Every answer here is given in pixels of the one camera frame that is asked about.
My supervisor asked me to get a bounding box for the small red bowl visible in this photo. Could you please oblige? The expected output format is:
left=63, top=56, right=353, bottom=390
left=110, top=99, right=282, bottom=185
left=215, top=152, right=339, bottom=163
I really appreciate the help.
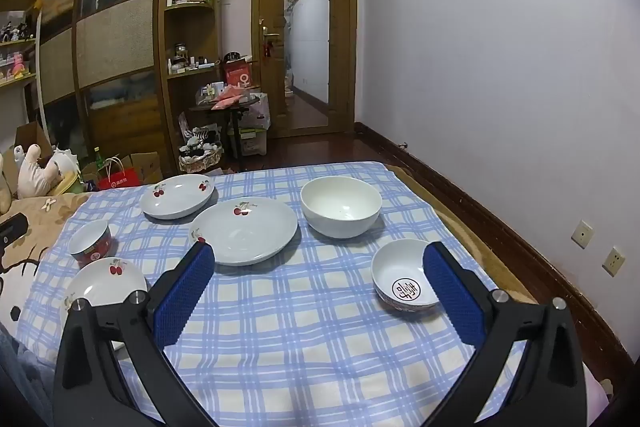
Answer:
left=69, top=220, right=113, bottom=269

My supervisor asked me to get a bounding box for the red box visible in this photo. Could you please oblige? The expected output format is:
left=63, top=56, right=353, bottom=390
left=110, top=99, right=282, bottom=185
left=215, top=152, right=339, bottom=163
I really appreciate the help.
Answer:
left=223, top=59, right=257, bottom=90

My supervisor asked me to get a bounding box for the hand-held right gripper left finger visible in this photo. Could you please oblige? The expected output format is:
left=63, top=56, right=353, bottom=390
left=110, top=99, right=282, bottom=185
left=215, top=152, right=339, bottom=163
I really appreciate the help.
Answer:
left=52, top=239, right=216, bottom=427

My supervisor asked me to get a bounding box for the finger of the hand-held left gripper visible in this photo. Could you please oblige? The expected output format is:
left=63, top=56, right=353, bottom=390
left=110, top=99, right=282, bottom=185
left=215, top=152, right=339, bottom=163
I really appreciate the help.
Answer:
left=0, top=213, right=29, bottom=249

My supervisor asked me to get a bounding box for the brass door handle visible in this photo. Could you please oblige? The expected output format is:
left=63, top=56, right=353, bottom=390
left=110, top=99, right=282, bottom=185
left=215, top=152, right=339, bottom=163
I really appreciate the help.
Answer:
left=259, top=19, right=281, bottom=54

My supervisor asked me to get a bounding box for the large cherry-print plate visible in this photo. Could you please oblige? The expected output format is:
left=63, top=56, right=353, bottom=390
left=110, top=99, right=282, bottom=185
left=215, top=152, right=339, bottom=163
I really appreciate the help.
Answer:
left=189, top=197, right=299, bottom=267

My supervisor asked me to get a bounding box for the large white bowl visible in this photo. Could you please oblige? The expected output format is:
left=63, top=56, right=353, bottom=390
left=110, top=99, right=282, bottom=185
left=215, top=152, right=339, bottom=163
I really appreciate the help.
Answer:
left=300, top=177, right=383, bottom=239

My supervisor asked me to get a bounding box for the light wooden shelf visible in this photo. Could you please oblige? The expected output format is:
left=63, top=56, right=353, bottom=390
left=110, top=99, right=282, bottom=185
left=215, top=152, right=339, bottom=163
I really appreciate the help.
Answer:
left=0, top=0, right=43, bottom=142

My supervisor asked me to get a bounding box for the wicker basket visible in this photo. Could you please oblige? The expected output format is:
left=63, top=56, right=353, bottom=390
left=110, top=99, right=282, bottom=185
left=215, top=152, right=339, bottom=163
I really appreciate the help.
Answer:
left=178, top=144, right=224, bottom=174

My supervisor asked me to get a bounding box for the white bowl with red emblem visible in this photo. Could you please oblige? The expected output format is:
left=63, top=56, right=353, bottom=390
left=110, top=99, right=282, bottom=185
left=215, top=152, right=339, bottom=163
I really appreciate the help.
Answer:
left=371, top=238, right=441, bottom=318

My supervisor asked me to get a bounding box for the brown printed blanket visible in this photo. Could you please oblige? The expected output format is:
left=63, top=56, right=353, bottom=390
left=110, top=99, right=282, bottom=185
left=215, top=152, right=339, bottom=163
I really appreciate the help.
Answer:
left=0, top=162, right=616, bottom=427

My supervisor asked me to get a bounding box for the white furry plush toy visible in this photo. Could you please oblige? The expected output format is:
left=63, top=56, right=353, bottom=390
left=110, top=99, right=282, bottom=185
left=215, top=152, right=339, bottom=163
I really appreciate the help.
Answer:
left=52, top=147, right=81, bottom=178

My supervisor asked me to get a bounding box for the blue-grey fleece clothing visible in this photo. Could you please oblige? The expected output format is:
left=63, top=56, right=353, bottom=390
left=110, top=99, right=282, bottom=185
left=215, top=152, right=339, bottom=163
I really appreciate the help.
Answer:
left=0, top=322, right=61, bottom=427

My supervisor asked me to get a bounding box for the blue plaid cloth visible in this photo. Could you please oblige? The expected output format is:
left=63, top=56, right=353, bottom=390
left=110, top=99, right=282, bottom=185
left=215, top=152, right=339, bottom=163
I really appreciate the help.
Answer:
left=17, top=162, right=531, bottom=427

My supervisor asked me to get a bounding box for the wooden corner shelf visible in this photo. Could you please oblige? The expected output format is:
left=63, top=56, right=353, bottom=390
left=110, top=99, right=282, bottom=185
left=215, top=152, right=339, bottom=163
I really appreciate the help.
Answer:
left=160, top=0, right=226, bottom=170

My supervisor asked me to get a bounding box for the pink plastic packet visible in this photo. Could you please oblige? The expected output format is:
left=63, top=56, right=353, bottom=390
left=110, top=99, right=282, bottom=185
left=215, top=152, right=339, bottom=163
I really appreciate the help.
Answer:
left=211, top=86, right=249, bottom=110

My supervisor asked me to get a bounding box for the red paper bag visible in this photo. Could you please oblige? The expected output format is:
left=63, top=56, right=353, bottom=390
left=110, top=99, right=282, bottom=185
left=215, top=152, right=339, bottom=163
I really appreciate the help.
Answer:
left=97, top=157, right=144, bottom=190

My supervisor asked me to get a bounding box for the floral storage box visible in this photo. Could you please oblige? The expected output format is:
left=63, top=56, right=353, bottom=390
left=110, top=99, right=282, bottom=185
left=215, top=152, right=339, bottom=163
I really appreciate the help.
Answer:
left=239, top=93, right=271, bottom=156

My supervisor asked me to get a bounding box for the wooden wardrobe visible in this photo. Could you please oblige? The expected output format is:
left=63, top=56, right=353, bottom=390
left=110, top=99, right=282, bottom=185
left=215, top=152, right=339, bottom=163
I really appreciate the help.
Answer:
left=30, top=0, right=173, bottom=172

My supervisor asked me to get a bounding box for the yellow cushion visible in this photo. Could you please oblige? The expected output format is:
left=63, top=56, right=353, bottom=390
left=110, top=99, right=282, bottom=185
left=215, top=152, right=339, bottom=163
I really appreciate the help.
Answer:
left=49, top=172, right=84, bottom=196

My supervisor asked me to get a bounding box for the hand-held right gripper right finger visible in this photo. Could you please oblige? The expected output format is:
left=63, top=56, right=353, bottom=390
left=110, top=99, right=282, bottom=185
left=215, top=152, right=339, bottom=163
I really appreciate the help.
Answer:
left=422, top=241, right=586, bottom=427

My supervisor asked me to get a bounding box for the wall socket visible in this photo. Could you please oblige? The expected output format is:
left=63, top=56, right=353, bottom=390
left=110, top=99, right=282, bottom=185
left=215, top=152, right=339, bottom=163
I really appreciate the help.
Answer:
left=602, top=247, right=626, bottom=277
left=572, top=219, right=595, bottom=249

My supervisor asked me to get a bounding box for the small dark side table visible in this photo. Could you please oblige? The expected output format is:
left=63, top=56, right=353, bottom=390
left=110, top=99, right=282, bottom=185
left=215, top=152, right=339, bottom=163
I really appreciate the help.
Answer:
left=190, top=99, right=262, bottom=158

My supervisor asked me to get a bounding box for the cardboard box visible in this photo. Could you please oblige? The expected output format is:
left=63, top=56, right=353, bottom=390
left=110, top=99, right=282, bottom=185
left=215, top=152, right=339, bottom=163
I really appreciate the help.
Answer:
left=112, top=151, right=162, bottom=184
left=15, top=122, right=54, bottom=168

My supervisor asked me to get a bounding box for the pink and white plush toy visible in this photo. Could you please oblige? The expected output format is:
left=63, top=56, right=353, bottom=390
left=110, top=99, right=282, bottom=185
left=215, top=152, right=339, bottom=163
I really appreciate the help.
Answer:
left=17, top=144, right=63, bottom=198

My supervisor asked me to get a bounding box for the cream plush toy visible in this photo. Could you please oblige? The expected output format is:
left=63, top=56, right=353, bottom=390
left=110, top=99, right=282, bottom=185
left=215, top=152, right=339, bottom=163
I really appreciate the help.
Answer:
left=0, top=152, right=18, bottom=214

